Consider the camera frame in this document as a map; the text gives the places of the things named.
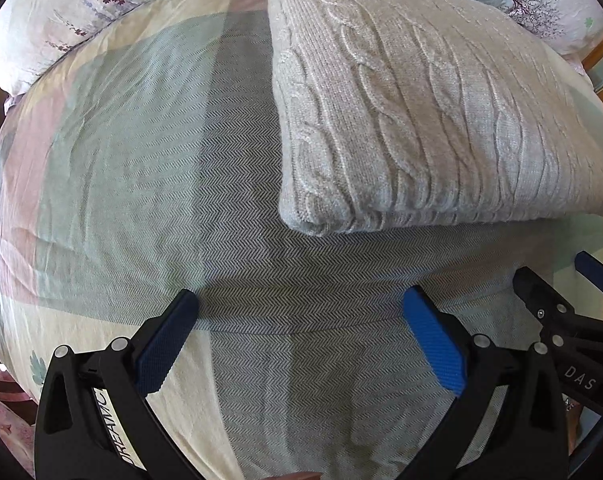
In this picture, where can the plaid herringbone bed blanket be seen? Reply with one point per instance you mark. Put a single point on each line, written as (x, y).
(146, 200)

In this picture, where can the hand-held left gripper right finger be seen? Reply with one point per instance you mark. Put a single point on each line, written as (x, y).
(434, 342)

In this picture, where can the pink floral cloth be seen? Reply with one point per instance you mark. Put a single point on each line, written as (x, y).
(4, 425)

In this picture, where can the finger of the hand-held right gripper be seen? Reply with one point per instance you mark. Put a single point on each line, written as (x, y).
(596, 272)
(541, 300)

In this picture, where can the white floral pillow left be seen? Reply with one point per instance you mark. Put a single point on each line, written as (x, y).
(81, 5)

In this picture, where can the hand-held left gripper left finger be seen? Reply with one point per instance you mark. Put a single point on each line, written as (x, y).
(164, 340)

